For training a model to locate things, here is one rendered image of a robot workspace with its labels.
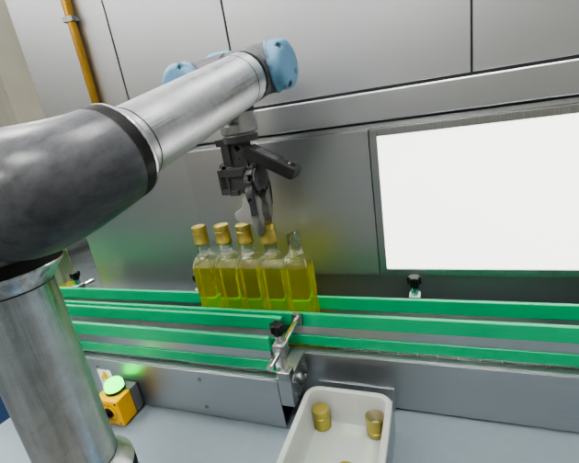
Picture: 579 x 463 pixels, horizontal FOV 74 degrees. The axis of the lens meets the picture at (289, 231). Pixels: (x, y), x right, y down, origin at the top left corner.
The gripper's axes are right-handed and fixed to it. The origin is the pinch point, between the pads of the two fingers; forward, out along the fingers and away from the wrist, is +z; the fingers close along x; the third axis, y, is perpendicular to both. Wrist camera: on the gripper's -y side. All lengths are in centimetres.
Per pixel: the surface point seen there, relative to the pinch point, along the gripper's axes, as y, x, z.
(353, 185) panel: -17.3, -12.1, -5.1
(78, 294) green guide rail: 69, -3, 20
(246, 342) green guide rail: 2.6, 13.6, 20.1
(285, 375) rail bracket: -6.0, 16.1, 25.2
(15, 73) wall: 486, -330, -121
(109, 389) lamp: 37, 21, 31
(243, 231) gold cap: 5.1, 1.5, 0.1
